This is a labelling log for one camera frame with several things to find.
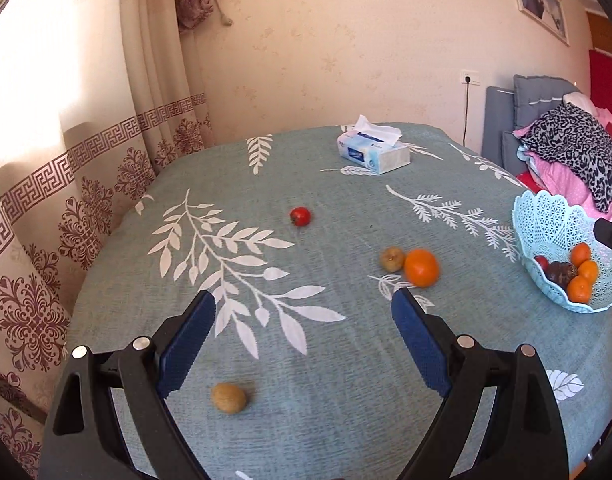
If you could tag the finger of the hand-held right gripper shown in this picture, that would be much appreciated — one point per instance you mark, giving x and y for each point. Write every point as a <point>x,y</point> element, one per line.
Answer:
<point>611,237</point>

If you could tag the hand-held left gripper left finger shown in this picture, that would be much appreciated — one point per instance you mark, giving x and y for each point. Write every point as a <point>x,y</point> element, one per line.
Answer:
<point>185,347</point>

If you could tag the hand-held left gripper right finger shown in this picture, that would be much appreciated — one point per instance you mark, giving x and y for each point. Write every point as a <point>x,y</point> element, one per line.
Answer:
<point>421,345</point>

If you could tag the orange persimmon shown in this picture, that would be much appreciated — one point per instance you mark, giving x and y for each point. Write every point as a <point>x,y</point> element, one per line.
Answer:
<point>581,253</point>
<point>588,270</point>

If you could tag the orange mandarin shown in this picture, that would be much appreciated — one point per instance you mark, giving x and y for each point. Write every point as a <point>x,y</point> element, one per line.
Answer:
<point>422,267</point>
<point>579,291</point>

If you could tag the light blue lace basket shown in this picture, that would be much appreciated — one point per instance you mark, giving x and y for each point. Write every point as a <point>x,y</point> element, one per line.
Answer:
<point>546,220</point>

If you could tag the tan round potato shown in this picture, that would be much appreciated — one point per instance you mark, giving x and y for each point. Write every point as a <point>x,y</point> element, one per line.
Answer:
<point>229,397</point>

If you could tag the pile of clothes and cushions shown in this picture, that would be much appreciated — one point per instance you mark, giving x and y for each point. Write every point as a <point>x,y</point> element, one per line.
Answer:
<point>561,177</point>

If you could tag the yellowish passion fruit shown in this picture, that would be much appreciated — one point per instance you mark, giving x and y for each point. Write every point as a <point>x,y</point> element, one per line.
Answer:
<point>392,259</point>

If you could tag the leopard print cloth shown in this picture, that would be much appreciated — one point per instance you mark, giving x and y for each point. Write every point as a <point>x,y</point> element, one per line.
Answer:
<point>576,150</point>

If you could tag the leaf print teal tablecloth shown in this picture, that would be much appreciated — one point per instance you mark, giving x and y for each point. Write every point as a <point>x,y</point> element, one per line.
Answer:
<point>336,260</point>

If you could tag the red board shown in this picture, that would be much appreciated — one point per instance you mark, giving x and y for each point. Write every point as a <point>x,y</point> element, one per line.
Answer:
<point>606,77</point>

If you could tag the small red tomato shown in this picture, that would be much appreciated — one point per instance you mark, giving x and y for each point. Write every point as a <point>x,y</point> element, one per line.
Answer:
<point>300,216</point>

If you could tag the tissue box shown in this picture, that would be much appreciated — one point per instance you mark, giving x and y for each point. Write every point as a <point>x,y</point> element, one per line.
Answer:
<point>373,152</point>

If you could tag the beige patterned curtain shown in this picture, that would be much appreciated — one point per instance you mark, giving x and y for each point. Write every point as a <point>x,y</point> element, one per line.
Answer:
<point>60,185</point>

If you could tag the white wall outlet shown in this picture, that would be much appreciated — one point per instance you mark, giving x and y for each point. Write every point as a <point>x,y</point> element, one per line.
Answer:
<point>470,77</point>

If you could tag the framed wall picture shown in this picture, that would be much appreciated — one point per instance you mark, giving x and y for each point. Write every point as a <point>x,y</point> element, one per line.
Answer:
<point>541,0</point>

